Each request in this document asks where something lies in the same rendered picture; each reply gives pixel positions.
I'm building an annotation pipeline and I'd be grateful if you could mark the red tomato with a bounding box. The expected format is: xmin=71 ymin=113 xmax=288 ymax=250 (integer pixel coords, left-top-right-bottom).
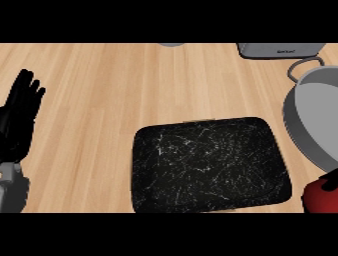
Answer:
xmin=301 ymin=178 xmax=338 ymax=214

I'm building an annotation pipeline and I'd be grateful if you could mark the grey metal pot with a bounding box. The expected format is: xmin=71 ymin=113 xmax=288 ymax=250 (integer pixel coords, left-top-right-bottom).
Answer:
xmin=282 ymin=56 xmax=338 ymax=174

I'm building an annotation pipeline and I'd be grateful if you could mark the black scratched tray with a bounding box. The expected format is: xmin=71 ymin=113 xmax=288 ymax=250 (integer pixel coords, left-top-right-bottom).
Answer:
xmin=130 ymin=116 xmax=295 ymax=214

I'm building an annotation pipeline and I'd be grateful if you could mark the grey appliance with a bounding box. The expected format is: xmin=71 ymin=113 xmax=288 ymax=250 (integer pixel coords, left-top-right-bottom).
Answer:
xmin=235 ymin=43 xmax=328 ymax=61

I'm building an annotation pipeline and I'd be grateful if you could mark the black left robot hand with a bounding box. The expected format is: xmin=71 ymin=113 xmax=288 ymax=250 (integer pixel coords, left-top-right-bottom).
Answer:
xmin=0 ymin=68 xmax=47 ymax=169

